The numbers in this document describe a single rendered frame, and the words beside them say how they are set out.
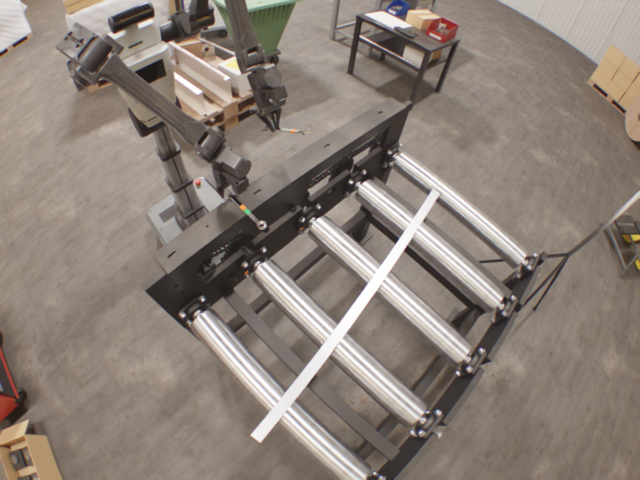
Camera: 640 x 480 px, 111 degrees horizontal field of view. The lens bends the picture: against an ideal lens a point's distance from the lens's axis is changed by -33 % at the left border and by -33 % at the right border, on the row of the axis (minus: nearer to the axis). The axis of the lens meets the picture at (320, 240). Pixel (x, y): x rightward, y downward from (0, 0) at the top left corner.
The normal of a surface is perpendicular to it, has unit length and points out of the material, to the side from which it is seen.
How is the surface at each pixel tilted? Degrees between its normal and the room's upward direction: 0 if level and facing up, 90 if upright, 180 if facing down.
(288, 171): 0
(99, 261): 0
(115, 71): 60
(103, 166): 0
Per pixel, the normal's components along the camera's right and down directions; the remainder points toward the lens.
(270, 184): 0.09, -0.50
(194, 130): 0.62, 0.33
